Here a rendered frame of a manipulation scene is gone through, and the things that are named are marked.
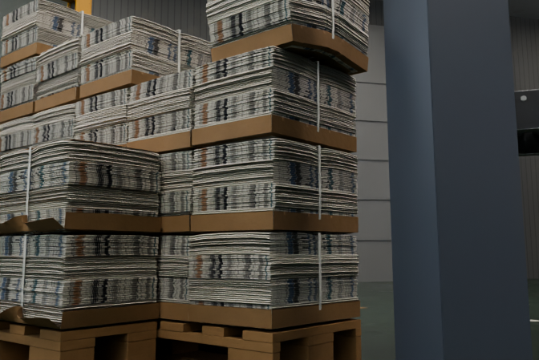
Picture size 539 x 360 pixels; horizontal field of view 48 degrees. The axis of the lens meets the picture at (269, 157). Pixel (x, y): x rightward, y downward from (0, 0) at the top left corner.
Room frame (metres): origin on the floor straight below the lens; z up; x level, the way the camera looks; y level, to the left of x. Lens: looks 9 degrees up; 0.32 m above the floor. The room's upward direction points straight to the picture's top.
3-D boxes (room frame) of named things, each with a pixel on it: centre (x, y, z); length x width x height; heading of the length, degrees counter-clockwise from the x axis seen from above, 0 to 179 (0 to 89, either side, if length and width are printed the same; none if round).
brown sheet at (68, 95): (2.21, 0.64, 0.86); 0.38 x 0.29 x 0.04; 138
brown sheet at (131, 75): (2.02, 0.41, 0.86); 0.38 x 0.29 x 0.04; 139
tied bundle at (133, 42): (2.02, 0.41, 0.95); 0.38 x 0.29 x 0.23; 139
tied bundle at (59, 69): (2.21, 0.64, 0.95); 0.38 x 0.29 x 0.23; 138
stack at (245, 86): (1.93, 0.31, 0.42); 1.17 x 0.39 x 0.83; 49
